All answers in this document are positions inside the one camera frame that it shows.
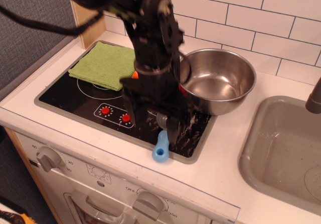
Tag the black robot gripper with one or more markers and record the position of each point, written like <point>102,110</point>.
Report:
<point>157,91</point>

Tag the blue handled grey spoon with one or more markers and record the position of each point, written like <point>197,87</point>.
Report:
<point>160,152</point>

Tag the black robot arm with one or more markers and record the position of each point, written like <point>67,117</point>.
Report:
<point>156,37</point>

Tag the black toy stovetop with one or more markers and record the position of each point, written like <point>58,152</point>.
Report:
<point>103,109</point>

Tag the silver metal pan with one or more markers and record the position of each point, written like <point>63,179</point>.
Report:
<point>215,81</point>

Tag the orange salmon sushi toy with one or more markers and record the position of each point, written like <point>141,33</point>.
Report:
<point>135,75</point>

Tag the green folded cloth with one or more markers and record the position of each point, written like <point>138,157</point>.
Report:
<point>104,65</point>

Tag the grey right oven knob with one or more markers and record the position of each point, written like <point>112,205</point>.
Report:
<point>149,205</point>

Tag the grey oven knob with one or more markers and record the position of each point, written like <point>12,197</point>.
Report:
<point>149,205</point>
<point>48,158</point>

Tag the white toy oven front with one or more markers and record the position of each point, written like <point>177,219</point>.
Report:
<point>72,174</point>

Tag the grey left oven knob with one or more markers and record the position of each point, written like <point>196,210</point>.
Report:
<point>48,158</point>

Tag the grey plastic sink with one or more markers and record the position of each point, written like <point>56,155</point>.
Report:
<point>281,154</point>

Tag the grey faucet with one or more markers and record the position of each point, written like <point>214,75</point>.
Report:
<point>313,103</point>

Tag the yellow object at corner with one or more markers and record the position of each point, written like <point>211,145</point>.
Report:
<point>27,219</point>

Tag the grey oven door handle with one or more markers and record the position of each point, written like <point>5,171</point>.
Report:
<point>90,211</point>

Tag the wooden side post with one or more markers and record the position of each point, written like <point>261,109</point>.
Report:
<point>83,15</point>

